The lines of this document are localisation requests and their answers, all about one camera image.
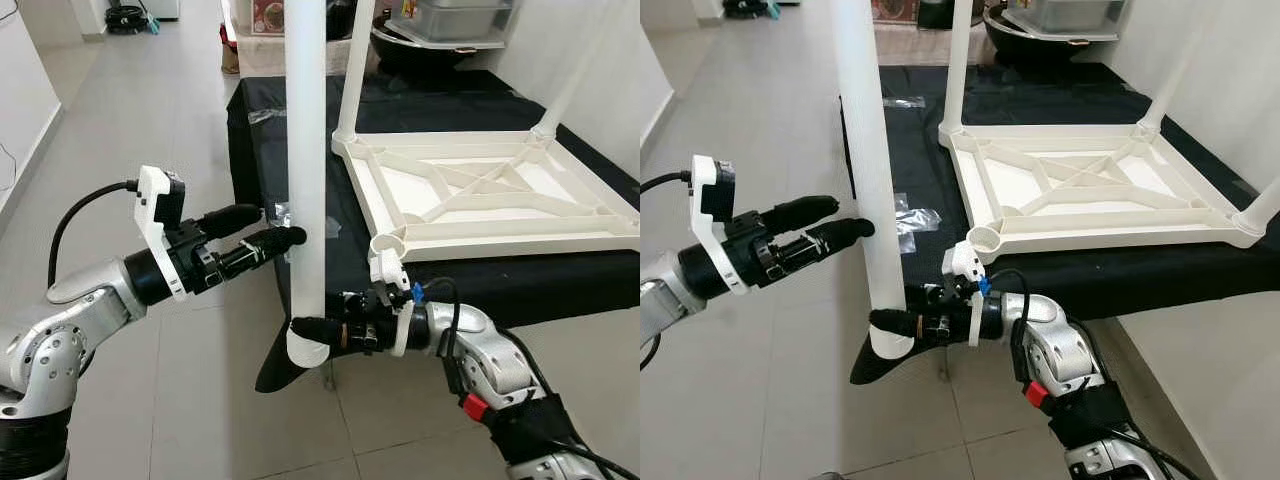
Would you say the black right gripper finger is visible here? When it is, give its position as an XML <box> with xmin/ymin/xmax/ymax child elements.
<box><xmin>290</xmin><ymin>317</ymin><xmax>346</xmax><ymax>349</ymax></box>
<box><xmin>870</xmin><ymin>310</ymin><xmax>921</xmax><ymax>338</ymax></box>

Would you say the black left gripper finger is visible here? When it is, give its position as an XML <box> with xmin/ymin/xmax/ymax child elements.
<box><xmin>805</xmin><ymin>218</ymin><xmax>876</xmax><ymax>259</ymax></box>
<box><xmin>760</xmin><ymin>195</ymin><xmax>841</xmax><ymax>233</ymax></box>
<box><xmin>200</xmin><ymin>203</ymin><xmax>263</xmax><ymax>239</ymax></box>
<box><xmin>245</xmin><ymin>226</ymin><xmax>308</xmax><ymax>266</ymax></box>

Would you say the white plastic children table top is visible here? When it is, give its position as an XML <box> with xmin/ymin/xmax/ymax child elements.
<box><xmin>938</xmin><ymin>123</ymin><xmax>1269</xmax><ymax>266</ymax></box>
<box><xmin>330</xmin><ymin>130</ymin><xmax>641</xmax><ymax>263</ymax></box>

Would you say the black tablecloth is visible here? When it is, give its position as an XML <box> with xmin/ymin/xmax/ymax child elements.
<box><xmin>840</xmin><ymin>62</ymin><xmax>1280</xmax><ymax>386</ymax></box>
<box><xmin>228</xmin><ymin>68</ymin><xmax>641</xmax><ymax>393</ymax></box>

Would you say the patterned beige cloth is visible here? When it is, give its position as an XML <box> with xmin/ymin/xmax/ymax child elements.
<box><xmin>235</xmin><ymin>35</ymin><xmax>386</xmax><ymax>79</ymax></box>
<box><xmin>875</xmin><ymin>25</ymin><xmax>991</xmax><ymax>68</ymax></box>

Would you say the black wok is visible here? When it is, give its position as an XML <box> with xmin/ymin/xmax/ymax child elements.
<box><xmin>370</xmin><ymin>25</ymin><xmax>486</xmax><ymax>73</ymax></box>
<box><xmin>985</xmin><ymin>10</ymin><xmax>1091</xmax><ymax>66</ymax></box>

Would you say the black cable with blue plug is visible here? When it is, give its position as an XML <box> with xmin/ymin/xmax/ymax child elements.
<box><xmin>978</xmin><ymin>268</ymin><xmax>1201</xmax><ymax>480</ymax></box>
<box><xmin>408</xmin><ymin>278</ymin><xmax>641</xmax><ymax>480</ymax></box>

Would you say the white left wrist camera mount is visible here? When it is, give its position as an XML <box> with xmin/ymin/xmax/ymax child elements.
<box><xmin>692</xmin><ymin>155</ymin><xmax>749</xmax><ymax>296</ymax></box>
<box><xmin>135</xmin><ymin>165</ymin><xmax>189</xmax><ymax>301</ymax></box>

